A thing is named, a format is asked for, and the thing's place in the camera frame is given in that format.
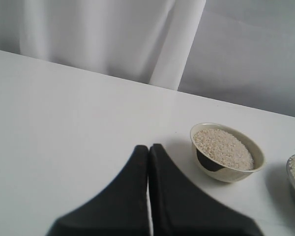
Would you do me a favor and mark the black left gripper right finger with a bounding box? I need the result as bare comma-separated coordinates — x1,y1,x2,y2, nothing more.
148,144,263,236

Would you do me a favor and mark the white backdrop curtain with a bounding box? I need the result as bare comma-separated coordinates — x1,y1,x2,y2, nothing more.
0,0,295,117

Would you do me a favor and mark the white ceramic bowl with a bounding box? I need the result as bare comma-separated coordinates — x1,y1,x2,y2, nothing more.
190,123,266,183

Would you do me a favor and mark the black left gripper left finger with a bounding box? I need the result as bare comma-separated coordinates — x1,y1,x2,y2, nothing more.
47,145,150,236

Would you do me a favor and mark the rice in white bowl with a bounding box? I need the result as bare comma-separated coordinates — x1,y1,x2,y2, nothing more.
193,128,254,171

